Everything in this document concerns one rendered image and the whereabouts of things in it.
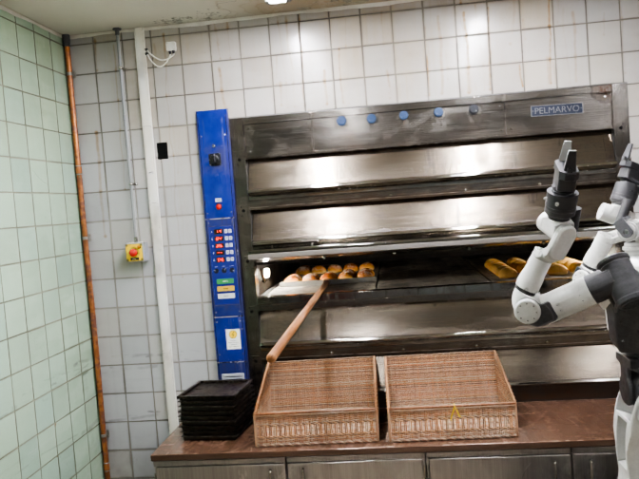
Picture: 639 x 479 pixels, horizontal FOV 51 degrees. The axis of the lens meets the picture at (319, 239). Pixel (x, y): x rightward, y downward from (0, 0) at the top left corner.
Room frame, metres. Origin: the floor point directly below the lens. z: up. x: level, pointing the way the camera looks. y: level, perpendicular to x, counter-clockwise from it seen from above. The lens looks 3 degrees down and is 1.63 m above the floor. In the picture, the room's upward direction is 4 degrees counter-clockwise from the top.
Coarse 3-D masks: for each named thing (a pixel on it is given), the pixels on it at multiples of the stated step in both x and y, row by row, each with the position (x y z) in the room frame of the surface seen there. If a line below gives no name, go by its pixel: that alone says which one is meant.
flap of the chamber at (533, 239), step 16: (448, 240) 3.19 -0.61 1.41; (464, 240) 3.18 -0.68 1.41; (480, 240) 3.17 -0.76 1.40; (496, 240) 3.16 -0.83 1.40; (512, 240) 3.15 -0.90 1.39; (528, 240) 3.15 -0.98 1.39; (544, 240) 3.20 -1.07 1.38; (576, 240) 3.30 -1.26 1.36; (256, 256) 3.29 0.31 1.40; (272, 256) 3.28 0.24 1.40; (288, 256) 3.27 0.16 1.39; (304, 256) 3.28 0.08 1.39; (320, 256) 3.33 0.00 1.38; (336, 256) 3.38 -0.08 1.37
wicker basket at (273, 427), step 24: (288, 360) 3.39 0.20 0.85; (312, 360) 3.37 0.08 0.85; (336, 360) 3.36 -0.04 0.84; (360, 360) 3.35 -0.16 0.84; (264, 384) 3.20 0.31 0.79; (288, 384) 3.36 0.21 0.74; (312, 384) 3.35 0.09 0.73; (360, 384) 3.32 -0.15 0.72; (264, 408) 3.18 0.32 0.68; (288, 408) 3.33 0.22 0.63; (312, 408) 3.32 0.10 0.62; (336, 408) 3.30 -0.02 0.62; (360, 408) 2.90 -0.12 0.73; (264, 432) 2.93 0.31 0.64; (288, 432) 3.06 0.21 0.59; (312, 432) 2.92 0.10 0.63; (336, 432) 2.91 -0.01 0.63; (360, 432) 2.89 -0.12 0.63
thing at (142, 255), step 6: (126, 246) 3.44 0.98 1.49; (132, 246) 3.44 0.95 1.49; (144, 246) 3.44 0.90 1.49; (126, 252) 3.44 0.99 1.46; (138, 252) 3.43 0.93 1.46; (144, 252) 3.44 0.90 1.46; (126, 258) 3.44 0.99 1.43; (132, 258) 3.44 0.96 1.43; (138, 258) 3.43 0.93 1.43; (144, 258) 3.43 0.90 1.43
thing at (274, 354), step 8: (320, 288) 3.39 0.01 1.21; (312, 304) 2.94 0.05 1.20; (304, 312) 2.72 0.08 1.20; (296, 320) 2.52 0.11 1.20; (288, 328) 2.39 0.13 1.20; (296, 328) 2.43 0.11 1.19; (288, 336) 2.27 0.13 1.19; (280, 344) 2.13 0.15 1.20; (272, 352) 2.02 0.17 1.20; (280, 352) 2.08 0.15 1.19; (272, 360) 1.99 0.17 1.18
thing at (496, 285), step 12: (396, 288) 3.39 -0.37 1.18; (408, 288) 3.36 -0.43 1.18; (420, 288) 3.35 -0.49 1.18; (432, 288) 3.34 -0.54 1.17; (444, 288) 3.33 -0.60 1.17; (456, 288) 3.33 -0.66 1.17; (468, 288) 3.32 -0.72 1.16; (480, 288) 3.31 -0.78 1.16; (492, 288) 3.31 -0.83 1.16; (504, 288) 3.30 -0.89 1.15; (540, 288) 3.28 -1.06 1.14; (264, 300) 3.44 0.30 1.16; (276, 300) 3.43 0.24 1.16; (288, 300) 3.42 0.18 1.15; (300, 300) 3.42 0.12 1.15; (324, 300) 3.40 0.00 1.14
